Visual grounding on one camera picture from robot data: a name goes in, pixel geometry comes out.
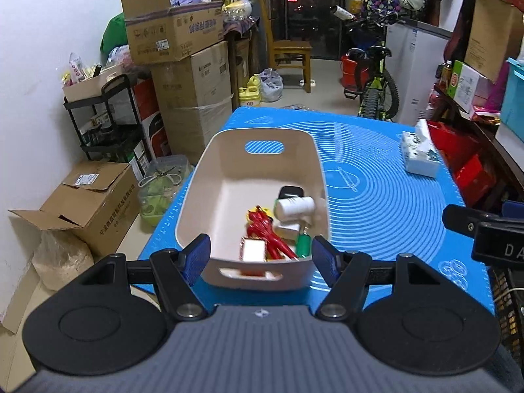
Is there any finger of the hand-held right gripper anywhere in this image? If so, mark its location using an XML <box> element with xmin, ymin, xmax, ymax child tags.
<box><xmin>443</xmin><ymin>204</ymin><xmax>492</xmax><ymax>236</ymax></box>

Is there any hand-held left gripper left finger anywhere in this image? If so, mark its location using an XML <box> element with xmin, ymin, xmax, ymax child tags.
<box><xmin>79</xmin><ymin>233</ymin><xmax>212</xmax><ymax>322</ymax></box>

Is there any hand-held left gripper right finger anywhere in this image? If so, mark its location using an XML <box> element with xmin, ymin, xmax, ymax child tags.
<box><xmin>312</xmin><ymin>236</ymin><xmax>443</xmax><ymax>322</ymax></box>

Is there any green bottle with gold cap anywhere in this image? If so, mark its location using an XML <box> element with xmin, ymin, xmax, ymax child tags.
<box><xmin>295</xmin><ymin>229</ymin><xmax>312</xmax><ymax>257</ymax></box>

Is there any white cube charger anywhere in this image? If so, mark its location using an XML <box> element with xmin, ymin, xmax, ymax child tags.
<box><xmin>273</xmin><ymin>221</ymin><xmax>302</xmax><ymax>240</ymax></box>

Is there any white pill bottle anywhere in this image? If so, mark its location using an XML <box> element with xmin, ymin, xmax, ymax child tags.
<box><xmin>274</xmin><ymin>196</ymin><xmax>315</xmax><ymax>219</ymax></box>

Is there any black oval case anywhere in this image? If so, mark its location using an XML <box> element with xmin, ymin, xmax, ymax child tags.
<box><xmin>279</xmin><ymin>186</ymin><xmax>305</xmax><ymax>203</ymax></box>

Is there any beige plastic storage bin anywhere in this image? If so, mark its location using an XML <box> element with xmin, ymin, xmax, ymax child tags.
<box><xmin>175</xmin><ymin>129</ymin><xmax>329</xmax><ymax>291</ymax></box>

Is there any stack of red boxes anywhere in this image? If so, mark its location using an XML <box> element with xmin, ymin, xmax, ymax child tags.
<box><xmin>428</xmin><ymin>121</ymin><xmax>496</xmax><ymax>207</ymax></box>

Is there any blue silicone mat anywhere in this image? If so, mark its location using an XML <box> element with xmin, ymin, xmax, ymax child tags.
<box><xmin>137</xmin><ymin>106</ymin><xmax>496</xmax><ymax>316</ymax></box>

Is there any white tissue pack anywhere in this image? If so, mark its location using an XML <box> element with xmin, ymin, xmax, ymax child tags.
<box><xmin>400</xmin><ymin>120</ymin><xmax>442</xmax><ymax>178</ymax></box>

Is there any clear container with green contents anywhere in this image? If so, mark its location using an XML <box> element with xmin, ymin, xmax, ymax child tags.
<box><xmin>138</xmin><ymin>155</ymin><xmax>194</xmax><ymax>227</ymax></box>

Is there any open cardboard box with label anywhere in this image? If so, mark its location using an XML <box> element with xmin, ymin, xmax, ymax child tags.
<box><xmin>8</xmin><ymin>159</ymin><xmax>140</xmax><ymax>254</ymax></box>

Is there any large bottom cardboard box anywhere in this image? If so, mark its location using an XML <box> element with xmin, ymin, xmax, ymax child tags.
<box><xmin>158</xmin><ymin>94</ymin><xmax>234</xmax><ymax>164</ymax></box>

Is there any green and white carton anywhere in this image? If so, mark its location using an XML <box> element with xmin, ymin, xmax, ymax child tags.
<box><xmin>450</xmin><ymin>61</ymin><xmax>490</xmax><ymax>111</ymax></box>

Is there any teal plastic crate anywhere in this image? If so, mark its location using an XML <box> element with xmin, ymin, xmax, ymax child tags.
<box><xmin>500</xmin><ymin>57</ymin><xmax>524</xmax><ymax>132</ymax></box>

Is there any sack of grain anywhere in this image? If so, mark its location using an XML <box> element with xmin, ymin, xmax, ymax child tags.
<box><xmin>33</xmin><ymin>229</ymin><xmax>95</xmax><ymax>291</ymax></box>

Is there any red appliance box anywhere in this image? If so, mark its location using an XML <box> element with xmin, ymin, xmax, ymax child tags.
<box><xmin>133</xmin><ymin>78</ymin><xmax>166</xmax><ymax>158</ymax></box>

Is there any white chest freezer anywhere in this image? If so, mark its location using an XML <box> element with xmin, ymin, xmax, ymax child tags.
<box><xmin>385</xmin><ymin>22</ymin><xmax>455</xmax><ymax>127</ymax></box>

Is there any black metal rack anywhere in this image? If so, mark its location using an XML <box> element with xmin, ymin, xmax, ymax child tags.
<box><xmin>63</xmin><ymin>74</ymin><xmax>148</xmax><ymax>163</ymax></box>

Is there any green and black bicycle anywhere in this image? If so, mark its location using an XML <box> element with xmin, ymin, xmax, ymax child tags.
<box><xmin>342</xmin><ymin>8</ymin><xmax>400</xmax><ymax>121</ymax></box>

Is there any yellow plastic jug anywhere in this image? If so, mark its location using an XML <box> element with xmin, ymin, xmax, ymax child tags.
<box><xmin>238</xmin><ymin>76</ymin><xmax>263</xmax><ymax>109</ymax></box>

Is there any tall brown cardboard box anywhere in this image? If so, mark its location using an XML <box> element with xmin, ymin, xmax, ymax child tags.
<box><xmin>151</xmin><ymin>41</ymin><xmax>234</xmax><ymax>109</ymax></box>

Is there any clear plastic bag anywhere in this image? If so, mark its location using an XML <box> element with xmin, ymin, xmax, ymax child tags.
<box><xmin>259</xmin><ymin>69</ymin><xmax>284</xmax><ymax>102</ymax></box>

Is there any red bucket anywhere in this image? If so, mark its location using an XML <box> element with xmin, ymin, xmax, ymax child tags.
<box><xmin>341</xmin><ymin>49</ymin><xmax>369</xmax><ymax>91</ymax></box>

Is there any brown cardboard sheet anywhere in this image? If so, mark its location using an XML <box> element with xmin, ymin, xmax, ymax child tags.
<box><xmin>464</xmin><ymin>0</ymin><xmax>524</xmax><ymax>83</ymax></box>

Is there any beige box of small goods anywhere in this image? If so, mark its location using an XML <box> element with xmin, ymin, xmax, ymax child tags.
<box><xmin>62</xmin><ymin>65</ymin><xmax>125</xmax><ymax>103</ymax></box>

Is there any wooden chair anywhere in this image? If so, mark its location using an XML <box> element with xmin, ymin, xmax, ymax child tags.
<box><xmin>260</xmin><ymin>0</ymin><xmax>312</xmax><ymax>84</ymax></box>

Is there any open taped cardboard box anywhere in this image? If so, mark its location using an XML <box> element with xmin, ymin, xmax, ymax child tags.
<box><xmin>121</xmin><ymin>0</ymin><xmax>225</xmax><ymax>65</ymax></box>

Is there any green bag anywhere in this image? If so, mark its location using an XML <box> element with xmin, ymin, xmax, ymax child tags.
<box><xmin>100</xmin><ymin>12</ymin><xmax>129</xmax><ymax>62</ymax></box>

